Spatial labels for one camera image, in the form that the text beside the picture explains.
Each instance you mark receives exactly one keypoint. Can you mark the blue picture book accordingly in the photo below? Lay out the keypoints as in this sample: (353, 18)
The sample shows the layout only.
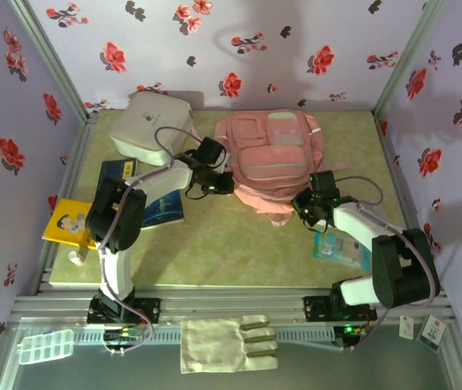
(166, 209)

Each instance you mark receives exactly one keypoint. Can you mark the pink school backpack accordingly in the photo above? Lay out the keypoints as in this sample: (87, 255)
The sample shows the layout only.
(271, 162)

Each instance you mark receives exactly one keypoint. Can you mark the yellow cartoon book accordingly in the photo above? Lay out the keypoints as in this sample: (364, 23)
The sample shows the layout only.
(62, 223)

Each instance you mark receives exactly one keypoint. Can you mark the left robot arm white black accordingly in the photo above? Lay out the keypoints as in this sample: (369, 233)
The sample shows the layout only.
(162, 178)

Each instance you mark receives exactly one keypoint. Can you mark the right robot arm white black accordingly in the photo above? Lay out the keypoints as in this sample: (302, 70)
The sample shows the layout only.
(361, 221)

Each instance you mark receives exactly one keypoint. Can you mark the light blue tissue pack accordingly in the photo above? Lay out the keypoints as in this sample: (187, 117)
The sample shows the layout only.
(332, 245)

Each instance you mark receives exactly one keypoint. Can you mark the white square box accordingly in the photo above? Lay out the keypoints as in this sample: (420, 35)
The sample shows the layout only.
(149, 122)

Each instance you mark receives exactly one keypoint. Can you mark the small white tag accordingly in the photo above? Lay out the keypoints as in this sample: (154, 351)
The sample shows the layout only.
(406, 327)

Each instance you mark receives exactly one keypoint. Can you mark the small white tube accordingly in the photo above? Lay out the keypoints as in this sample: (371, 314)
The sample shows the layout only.
(74, 258)

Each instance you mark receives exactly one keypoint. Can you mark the white work glove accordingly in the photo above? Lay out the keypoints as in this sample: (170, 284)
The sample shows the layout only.
(214, 345)

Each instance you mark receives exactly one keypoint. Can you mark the white tags with label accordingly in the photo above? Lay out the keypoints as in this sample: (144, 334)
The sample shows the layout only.
(432, 331)

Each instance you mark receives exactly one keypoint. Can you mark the clear plastic compartment box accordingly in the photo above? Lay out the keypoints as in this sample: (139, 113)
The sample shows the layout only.
(46, 346)

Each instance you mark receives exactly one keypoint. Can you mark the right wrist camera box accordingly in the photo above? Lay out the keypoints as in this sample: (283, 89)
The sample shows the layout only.
(323, 183)

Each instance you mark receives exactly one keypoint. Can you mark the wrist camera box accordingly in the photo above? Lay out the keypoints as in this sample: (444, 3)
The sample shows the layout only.
(323, 183)
(211, 151)

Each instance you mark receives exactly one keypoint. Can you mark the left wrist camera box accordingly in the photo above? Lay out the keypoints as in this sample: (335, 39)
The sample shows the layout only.
(211, 151)

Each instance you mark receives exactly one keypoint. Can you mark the aluminium side rail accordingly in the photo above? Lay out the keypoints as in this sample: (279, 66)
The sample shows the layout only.
(404, 195)
(72, 170)

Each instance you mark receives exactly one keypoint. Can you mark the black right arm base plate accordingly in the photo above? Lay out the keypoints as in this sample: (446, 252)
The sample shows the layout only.
(316, 308)

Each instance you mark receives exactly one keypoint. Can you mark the aluminium table rail long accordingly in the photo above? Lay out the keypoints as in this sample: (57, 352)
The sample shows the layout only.
(231, 304)

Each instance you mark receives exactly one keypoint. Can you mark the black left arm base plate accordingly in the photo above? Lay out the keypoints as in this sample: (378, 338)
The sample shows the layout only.
(149, 309)

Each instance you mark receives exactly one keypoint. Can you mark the aluminium frame post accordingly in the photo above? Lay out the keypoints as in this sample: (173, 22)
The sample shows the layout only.
(402, 61)
(52, 57)

